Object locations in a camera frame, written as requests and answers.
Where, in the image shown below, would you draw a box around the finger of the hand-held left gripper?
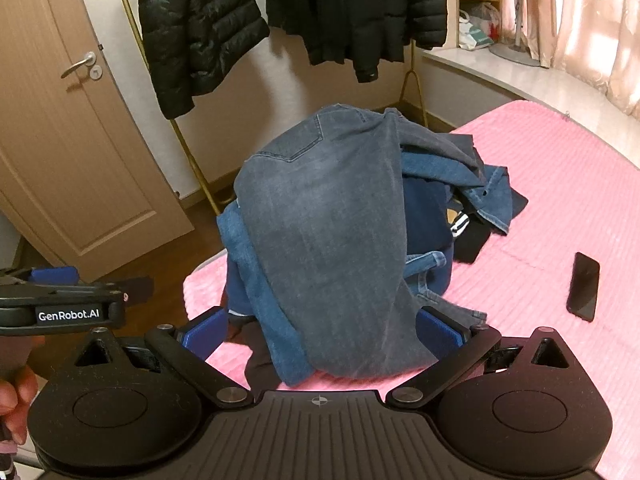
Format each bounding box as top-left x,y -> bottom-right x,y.
0,266 -> 80,288
0,276 -> 154,311

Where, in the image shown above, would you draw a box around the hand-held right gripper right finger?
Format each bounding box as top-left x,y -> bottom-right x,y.
385,305 -> 573,411

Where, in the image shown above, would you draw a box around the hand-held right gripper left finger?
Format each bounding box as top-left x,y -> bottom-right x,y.
72,305 -> 256,409

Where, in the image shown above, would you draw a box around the grey jeans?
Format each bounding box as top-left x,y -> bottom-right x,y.
234,104 -> 488,378

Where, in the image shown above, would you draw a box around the gold clothes rack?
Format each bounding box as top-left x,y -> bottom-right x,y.
109,0 -> 431,217

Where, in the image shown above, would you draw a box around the person's left hand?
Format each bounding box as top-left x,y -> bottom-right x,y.
0,336 -> 47,445

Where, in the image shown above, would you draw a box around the black cloth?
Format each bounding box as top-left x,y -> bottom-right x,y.
224,305 -> 281,392

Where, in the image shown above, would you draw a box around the blue jeans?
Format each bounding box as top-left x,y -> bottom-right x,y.
216,200 -> 488,388

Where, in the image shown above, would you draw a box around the black garment white stripes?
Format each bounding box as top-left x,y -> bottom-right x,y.
446,191 -> 530,265

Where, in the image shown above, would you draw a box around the navy garment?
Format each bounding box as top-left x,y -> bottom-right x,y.
400,180 -> 457,261

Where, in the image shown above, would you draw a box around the beige wooden door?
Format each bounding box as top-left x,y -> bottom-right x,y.
0,0 -> 196,283

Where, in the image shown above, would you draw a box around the blue denim garment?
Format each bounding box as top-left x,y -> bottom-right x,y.
400,152 -> 515,236

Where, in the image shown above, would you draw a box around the pink ribbed blanket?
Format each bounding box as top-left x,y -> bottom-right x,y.
182,100 -> 640,480

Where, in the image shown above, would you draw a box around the black puffer jacket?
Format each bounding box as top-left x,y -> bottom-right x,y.
137,0 -> 271,120
265,0 -> 448,82

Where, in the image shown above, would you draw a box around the standing fan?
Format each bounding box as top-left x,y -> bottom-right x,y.
472,0 -> 547,67

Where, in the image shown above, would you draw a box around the white plastic bag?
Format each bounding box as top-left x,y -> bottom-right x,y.
459,2 -> 502,51

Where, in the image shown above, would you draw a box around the pink patterned curtain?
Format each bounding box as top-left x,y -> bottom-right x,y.
520,0 -> 640,121

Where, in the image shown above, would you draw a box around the silver door handle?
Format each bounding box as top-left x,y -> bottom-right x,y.
61,51 -> 101,81

